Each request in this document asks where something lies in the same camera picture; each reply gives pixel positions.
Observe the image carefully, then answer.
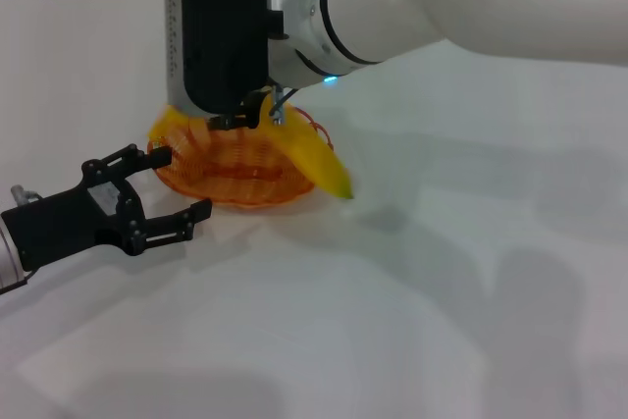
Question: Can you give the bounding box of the gripper cable with connector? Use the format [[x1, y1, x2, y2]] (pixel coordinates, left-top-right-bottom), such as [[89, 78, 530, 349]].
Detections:
[[10, 184, 43, 204], [271, 84, 298, 127]]

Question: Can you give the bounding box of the left gripper cable with connector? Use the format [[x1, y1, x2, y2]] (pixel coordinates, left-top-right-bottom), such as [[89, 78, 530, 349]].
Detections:
[[10, 184, 43, 204]]

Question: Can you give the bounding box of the yellow banana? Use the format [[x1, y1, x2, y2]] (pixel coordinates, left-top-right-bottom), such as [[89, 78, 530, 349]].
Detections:
[[149, 104, 355, 200]]

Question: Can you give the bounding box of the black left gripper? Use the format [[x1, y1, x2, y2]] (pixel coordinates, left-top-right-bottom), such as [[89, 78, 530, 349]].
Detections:
[[1, 157, 146, 273]]

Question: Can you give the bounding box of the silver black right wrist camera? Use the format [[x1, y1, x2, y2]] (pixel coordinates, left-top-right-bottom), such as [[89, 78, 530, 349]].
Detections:
[[164, 0, 271, 119]]

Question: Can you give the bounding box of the orange wire basket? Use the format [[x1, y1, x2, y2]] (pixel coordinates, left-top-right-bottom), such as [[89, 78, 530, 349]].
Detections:
[[146, 104, 336, 209]]

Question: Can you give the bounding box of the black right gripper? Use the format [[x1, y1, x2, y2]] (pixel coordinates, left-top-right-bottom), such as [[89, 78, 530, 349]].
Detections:
[[100, 88, 271, 253]]

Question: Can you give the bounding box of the right gripper cable with connector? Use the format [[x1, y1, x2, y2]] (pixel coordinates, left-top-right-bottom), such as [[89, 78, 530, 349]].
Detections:
[[271, 84, 298, 127]]

